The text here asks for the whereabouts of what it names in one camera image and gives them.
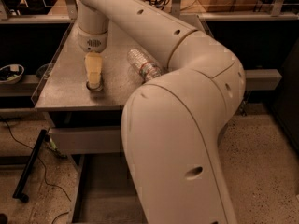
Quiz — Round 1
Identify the blue silver redbull can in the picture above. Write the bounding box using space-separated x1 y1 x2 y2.
86 81 103 92

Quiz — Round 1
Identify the grey wooden drawer cabinet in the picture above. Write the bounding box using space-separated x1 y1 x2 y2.
31 14 219 170

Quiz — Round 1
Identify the open grey middle drawer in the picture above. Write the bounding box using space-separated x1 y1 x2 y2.
67 153 148 224

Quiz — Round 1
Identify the black bar on floor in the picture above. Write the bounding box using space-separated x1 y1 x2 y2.
13 129 47 203

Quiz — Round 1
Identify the clear plastic water bottle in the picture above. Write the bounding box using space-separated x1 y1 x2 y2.
127 48 162 82

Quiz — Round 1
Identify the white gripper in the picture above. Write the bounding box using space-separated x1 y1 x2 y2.
78 28 108 83

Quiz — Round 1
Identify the small bowl with items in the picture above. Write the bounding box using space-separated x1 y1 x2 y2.
0 64 24 84

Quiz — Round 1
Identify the black floor cable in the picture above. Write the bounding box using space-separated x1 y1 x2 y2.
0 117 73 224

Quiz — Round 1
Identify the grey top drawer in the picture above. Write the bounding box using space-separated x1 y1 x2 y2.
49 126 122 155

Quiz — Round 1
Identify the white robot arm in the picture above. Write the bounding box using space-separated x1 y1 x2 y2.
79 0 246 224

